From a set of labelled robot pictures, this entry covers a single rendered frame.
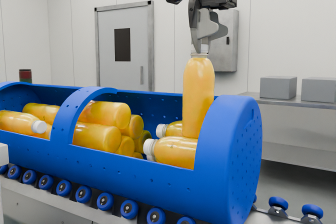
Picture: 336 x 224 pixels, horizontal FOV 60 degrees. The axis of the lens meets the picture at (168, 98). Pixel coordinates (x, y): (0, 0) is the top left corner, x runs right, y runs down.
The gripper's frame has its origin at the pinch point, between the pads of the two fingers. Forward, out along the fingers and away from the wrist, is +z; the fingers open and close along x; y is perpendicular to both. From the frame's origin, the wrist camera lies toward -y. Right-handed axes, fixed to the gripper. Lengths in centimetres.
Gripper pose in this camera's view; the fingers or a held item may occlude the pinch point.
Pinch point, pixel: (200, 47)
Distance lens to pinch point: 66.4
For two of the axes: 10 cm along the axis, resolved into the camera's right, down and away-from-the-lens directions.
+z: 0.1, 9.9, 1.3
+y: 8.6, 0.6, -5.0
